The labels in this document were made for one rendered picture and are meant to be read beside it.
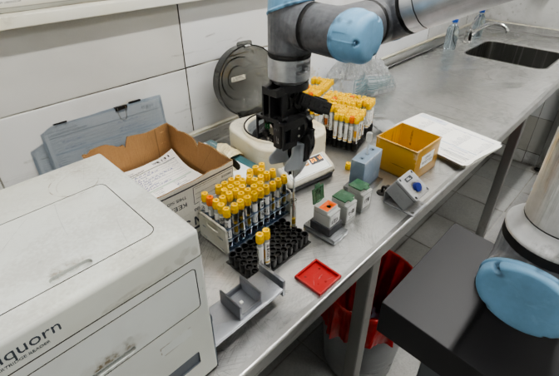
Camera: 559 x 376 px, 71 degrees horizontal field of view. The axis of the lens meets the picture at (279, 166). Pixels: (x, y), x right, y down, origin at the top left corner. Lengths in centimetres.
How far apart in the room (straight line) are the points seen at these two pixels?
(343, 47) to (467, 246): 49
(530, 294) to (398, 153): 66
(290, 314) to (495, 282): 37
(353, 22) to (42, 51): 70
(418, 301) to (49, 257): 56
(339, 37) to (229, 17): 72
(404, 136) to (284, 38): 70
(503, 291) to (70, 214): 56
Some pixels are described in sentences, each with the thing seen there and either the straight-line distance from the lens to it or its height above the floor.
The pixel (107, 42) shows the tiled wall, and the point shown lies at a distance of 108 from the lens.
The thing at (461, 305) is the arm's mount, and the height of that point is 94.
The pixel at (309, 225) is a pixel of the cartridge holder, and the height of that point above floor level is 89.
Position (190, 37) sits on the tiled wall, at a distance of 120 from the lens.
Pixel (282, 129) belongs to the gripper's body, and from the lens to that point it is 69.
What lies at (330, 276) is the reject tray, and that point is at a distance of 85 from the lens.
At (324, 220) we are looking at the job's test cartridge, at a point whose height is 93.
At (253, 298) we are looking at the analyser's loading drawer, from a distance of 76.
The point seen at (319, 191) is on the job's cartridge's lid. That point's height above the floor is 98.
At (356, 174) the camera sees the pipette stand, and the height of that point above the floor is 94.
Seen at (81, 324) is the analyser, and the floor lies 114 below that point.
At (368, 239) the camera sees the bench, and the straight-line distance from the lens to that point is 95.
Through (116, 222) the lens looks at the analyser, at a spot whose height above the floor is 117.
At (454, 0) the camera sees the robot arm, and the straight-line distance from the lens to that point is 64.
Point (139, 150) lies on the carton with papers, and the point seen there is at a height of 98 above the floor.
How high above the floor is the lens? 150
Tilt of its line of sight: 32 degrees down
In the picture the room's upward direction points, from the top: straight up
